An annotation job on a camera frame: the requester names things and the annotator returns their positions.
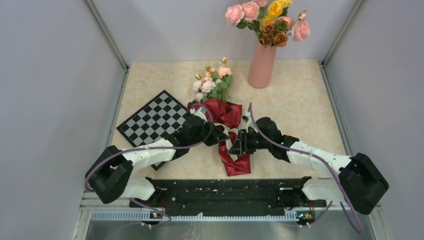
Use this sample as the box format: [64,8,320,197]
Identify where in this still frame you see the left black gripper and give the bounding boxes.
[189,118,229,147]

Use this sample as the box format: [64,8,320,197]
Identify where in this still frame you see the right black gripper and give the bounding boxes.
[228,129,272,156]

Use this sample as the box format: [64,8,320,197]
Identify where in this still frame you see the red paper flower bouquet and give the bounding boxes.
[192,57,251,177]

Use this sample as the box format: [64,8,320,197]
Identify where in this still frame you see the cream ribbon with gold lettering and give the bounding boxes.
[214,123,239,161]

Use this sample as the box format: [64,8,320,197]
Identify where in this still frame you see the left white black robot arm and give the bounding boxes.
[84,116,230,207]

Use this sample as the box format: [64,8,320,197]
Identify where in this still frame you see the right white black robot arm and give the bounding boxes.
[228,115,390,215]

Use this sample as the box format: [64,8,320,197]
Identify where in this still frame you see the pink ceramic vase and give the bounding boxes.
[247,42,277,89]

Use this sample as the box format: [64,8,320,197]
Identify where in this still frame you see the artificial roses in vase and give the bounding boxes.
[224,0,311,48]

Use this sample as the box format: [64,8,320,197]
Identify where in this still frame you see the black white chessboard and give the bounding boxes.
[115,90,200,171]

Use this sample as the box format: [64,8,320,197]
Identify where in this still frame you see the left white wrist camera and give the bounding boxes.
[189,106,208,123]

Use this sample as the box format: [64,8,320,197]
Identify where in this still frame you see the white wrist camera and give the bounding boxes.
[189,106,208,123]
[241,111,254,129]

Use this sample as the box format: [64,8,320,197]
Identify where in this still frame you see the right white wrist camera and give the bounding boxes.
[241,111,254,129]

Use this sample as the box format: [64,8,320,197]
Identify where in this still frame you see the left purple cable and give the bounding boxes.
[83,102,215,229]

